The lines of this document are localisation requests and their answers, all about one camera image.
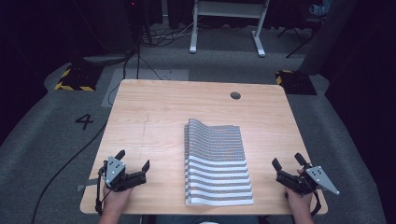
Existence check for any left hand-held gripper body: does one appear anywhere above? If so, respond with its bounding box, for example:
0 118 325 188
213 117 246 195
102 155 148 193

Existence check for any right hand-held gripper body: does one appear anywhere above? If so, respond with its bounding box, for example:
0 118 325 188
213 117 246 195
275 165 341 197

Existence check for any person's right hand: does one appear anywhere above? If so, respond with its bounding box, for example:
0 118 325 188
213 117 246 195
283 168 315 217

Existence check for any person's left hand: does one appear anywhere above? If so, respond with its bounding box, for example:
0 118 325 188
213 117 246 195
102 182 135 217

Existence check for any grey white striped cloth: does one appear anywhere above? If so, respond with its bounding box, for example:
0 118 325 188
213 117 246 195
183 118 255 207

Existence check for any black stand pole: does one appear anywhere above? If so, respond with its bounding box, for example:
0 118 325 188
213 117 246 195
134 0 143 80

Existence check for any black tripod stand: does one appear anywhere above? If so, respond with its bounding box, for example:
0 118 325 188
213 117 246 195
276 17 316 60

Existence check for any right hand-held gripper black cable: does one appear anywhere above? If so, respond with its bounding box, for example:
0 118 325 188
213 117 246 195
309 188 322 217

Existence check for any hand-held gripper black cable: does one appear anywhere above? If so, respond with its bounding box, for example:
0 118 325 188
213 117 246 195
94 166 108 217
309 188 322 217

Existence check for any left hand-held gripper black cable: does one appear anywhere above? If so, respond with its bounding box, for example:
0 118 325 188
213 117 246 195
94 166 108 217

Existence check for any long black floor cable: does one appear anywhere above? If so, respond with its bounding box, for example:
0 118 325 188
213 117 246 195
30 121 108 224

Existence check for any black yellow striped base plate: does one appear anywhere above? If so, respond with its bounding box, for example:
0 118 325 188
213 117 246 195
275 69 318 96
54 63 105 92

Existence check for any bundle of floor cables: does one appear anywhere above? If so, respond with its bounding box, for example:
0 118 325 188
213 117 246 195
139 17 206 49

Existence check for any white metal desk frame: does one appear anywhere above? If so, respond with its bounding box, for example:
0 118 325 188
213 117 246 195
189 0 271 58

